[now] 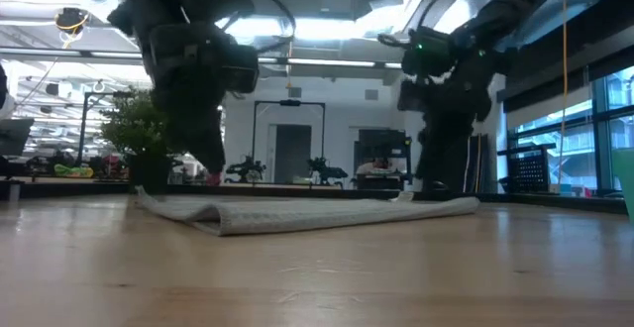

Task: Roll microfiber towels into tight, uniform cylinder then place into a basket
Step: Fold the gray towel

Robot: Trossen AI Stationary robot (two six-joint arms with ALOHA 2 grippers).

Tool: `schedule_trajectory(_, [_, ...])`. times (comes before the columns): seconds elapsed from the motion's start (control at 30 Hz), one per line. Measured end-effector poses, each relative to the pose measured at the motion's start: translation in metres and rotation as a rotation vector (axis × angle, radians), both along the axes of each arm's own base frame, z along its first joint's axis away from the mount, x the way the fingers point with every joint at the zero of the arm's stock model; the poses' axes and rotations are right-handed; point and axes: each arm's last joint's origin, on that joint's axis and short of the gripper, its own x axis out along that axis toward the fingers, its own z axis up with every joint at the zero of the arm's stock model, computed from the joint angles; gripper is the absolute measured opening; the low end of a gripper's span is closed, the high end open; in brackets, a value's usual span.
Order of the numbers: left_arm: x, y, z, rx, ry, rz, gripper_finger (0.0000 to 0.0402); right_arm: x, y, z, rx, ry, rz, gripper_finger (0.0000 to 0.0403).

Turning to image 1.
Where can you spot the grey waffle microfiber towel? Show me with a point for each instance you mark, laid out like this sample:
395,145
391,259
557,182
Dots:
307,213

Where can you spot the small green potted plant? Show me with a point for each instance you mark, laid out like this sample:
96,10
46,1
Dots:
136,129

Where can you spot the grey door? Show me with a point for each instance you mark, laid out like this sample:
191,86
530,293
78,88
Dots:
292,153

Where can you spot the black aluminium rig frame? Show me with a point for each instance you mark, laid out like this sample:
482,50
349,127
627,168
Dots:
297,190

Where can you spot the person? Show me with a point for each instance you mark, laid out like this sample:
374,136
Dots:
376,167

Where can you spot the black shelf rack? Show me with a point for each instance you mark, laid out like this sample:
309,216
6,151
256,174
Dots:
384,141

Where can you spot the black tall stand frame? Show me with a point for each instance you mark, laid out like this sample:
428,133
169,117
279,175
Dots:
83,129

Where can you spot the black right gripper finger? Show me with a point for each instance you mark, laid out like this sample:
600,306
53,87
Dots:
455,148
430,148

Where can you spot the grey ceiling box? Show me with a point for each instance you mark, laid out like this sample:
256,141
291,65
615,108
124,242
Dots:
344,1

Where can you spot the green translucent plastic basket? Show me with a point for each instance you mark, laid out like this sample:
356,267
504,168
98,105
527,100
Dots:
626,183

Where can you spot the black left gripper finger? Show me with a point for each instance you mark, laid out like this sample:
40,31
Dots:
188,124
214,139

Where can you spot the ceiling light strip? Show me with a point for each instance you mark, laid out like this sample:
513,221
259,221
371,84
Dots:
332,62

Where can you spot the black perforated desk stand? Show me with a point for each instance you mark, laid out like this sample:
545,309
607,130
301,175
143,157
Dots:
529,173

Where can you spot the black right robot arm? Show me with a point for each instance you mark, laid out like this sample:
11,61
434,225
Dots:
515,5

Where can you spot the grey office monitor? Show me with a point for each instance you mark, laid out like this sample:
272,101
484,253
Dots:
15,136

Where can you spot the black background robot arm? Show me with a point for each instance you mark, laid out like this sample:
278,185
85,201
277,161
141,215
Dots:
245,171
327,172

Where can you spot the black gantry frame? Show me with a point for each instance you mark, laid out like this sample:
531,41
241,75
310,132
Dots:
289,102

